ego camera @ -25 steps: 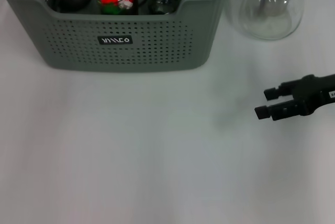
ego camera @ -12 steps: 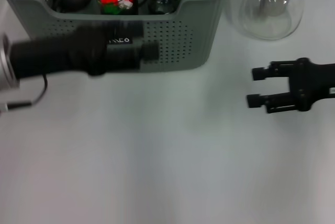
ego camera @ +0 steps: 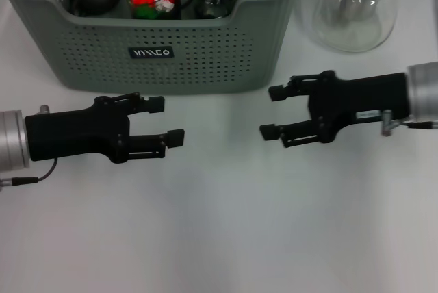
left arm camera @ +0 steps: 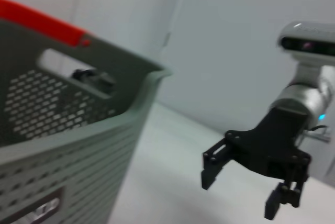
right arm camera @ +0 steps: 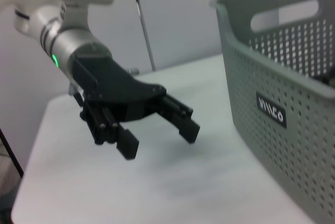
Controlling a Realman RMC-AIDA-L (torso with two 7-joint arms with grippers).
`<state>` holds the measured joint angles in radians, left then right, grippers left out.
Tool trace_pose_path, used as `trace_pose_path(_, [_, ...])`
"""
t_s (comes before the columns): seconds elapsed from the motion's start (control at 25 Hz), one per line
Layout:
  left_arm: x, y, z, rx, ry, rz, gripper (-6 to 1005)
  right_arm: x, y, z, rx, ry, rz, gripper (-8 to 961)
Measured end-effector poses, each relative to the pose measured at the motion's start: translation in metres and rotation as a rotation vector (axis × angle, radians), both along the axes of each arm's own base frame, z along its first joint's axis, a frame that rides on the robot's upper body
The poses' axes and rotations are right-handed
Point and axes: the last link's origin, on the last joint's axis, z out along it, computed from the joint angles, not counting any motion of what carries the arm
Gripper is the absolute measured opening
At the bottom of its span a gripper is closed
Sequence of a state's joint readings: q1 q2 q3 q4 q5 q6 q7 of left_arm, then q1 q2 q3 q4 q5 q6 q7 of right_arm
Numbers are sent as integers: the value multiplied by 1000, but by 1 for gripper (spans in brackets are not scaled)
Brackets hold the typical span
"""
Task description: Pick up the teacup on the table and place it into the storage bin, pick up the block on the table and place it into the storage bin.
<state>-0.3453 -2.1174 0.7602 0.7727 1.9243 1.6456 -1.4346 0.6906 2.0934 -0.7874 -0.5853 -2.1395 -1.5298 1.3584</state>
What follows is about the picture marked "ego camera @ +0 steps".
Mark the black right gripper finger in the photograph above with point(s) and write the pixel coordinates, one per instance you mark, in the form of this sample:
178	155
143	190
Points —
279	93
270	132

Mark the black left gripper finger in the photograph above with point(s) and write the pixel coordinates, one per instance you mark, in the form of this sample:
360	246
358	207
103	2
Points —
155	104
176	137

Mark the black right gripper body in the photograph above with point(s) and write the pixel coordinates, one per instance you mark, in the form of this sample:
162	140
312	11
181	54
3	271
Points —
362	101

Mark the tiny white brick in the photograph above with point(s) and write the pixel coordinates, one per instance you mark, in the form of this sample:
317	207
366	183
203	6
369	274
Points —
165	4

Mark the glass teapot with black lid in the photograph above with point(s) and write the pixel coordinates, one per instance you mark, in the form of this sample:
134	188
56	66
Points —
356	22

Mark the green toy brick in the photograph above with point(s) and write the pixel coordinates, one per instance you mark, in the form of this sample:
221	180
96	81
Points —
147	12

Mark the grey-green perforated storage bin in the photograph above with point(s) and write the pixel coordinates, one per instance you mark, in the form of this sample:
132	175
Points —
212	67

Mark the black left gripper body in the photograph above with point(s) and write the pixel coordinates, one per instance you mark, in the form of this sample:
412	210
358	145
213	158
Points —
75	135

